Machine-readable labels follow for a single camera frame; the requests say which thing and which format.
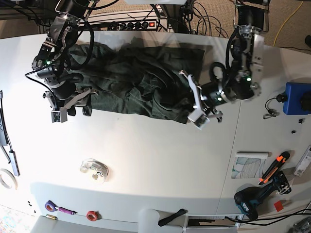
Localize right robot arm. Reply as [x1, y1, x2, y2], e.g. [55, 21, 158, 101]
[25, 0, 99, 123]

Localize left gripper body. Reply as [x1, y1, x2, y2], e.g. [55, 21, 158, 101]
[179, 70, 223, 130]

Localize red tape roll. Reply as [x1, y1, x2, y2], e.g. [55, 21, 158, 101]
[86, 211, 99, 221]

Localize white rectangular device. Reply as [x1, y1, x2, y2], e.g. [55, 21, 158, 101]
[294, 147, 311, 177]

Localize orange black utility knife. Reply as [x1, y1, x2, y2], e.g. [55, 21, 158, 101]
[259, 151, 291, 185]

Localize dark remote control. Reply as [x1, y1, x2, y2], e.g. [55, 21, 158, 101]
[0, 109, 8, 146]

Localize gold green small cylinder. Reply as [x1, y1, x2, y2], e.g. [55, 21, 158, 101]
[46, 215, 58, 220]

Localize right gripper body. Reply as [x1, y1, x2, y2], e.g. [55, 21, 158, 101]
[43, 81, 98, 123]

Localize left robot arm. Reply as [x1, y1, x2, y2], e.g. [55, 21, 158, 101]
[179, 0, 270, 129]

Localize white tape roll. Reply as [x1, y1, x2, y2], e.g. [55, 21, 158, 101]
[0, 168, 18, 190]

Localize black cordless drill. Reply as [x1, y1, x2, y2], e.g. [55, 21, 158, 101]
[234, 171, 292, 221]

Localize yellow cable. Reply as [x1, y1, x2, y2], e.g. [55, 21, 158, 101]
[272, 0, 305, 46]

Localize black cable with carabiner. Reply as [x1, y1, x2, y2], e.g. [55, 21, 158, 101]
[262, 94, 288, 120]

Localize black power strip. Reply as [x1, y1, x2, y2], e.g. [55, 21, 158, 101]
[107, 21, 158, 31]

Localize purple tape roll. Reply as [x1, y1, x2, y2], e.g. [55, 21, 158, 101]
[45, 200, 57, 212]

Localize paper instruction booklet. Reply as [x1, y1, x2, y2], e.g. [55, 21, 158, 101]
[231, 151, 269, 179]

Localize purple marker pen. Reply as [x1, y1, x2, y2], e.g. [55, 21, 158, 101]
[56, 207, 77, 215]

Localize grey usb hub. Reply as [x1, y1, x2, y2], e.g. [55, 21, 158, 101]
[9, 150, 20, 177]

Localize blue box with black knob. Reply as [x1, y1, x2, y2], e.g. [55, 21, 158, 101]
[283, 82, 311, 116]

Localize dark green t-shirt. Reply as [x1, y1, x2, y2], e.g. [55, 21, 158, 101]
[79, 43, 205, 124]

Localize red square card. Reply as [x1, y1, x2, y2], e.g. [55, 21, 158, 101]
[274, 201, 284, 212]

